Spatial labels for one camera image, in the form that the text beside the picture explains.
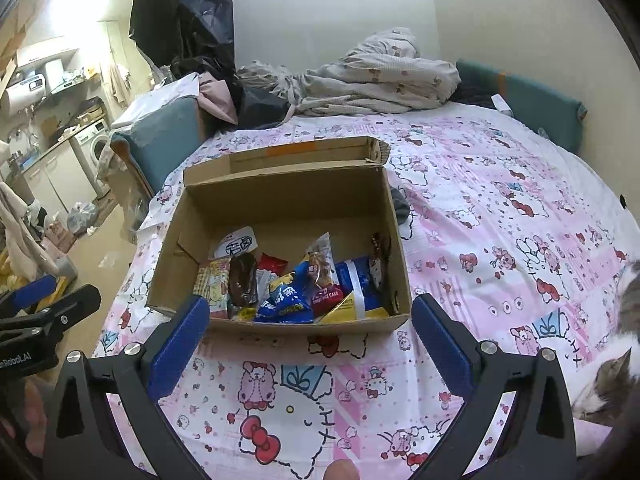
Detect yellow cartoon snack packet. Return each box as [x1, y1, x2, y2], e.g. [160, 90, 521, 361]
[193, 257, 231, 318]

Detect clear chocolate cake packet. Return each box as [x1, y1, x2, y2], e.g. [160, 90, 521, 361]
[228, 252, 258, 318]

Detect blue white snack packet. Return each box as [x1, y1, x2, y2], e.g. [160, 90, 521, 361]
[209, 226, 258, 260]

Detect blue yellow cookie pack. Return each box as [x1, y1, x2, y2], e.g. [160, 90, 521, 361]
[319, 256, 390, 324]

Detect red silver snack bar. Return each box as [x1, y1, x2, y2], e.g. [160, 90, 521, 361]
[256, 252, 288, 304]

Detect blue cartoon snack packet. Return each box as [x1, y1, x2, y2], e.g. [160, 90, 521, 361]
[254, 261, 314, 324]

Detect white plastic bag on floor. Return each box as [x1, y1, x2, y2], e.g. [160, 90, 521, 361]
[66, 202, 99, 236]

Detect grey white cat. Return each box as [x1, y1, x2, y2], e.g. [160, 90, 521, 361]
[567, 260, 639, 426]

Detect white front-load washing machine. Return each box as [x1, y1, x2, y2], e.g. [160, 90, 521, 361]
[70, 118, 110, 198]

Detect teal footboard cushion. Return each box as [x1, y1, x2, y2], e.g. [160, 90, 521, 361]
[111, 96, 210, 200]

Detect pink cloth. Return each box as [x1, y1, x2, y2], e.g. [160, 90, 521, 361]
[198, 73, 239, 126]

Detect brown cardboard box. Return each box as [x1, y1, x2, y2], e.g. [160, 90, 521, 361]
[146, 136, 411, 336]

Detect dark grey sock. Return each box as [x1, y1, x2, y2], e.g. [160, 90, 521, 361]
[390, 188, 411, 226]

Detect black plastic bag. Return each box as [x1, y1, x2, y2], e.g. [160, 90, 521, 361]
[129, 0, 293, 129]

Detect teal headboard cushion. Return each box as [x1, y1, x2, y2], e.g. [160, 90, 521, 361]
[450, 58, 587, 154]

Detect folded white floral blanket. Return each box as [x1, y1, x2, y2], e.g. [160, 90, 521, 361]
[238, 27, 461, 116]

